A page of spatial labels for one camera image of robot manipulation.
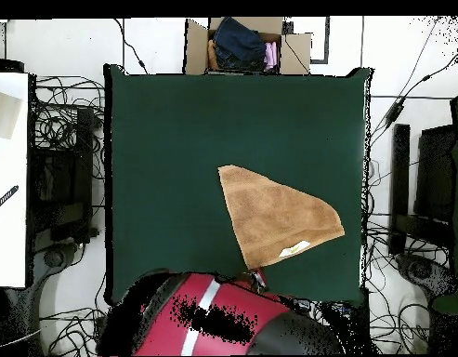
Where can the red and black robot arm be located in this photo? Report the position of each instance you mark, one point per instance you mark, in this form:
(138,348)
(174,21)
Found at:
(169,327)

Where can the pink cloth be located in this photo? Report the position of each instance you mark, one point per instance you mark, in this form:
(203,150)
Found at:
(271,55)

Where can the beige paper sheet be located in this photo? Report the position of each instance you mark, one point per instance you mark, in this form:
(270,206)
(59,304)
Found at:
(3,115)

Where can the white side table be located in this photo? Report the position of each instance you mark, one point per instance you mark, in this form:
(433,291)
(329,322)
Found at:
(9,223)

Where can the blue denim jeans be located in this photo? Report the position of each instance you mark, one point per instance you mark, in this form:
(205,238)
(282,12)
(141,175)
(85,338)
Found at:
(238,42)

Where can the black equipment rack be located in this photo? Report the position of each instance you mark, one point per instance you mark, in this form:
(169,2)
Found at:
(65,178)

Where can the black metal frame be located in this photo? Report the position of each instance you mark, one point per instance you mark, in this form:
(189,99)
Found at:
(399,178)

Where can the dark green table cloth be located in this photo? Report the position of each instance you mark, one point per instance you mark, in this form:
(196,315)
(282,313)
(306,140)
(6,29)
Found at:
(169,167)

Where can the tan terry towel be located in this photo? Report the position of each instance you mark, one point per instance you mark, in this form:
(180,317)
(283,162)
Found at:
(273,215)

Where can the brown cardboard box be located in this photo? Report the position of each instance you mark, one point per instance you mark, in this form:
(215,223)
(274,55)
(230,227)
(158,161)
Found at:
(293,52)

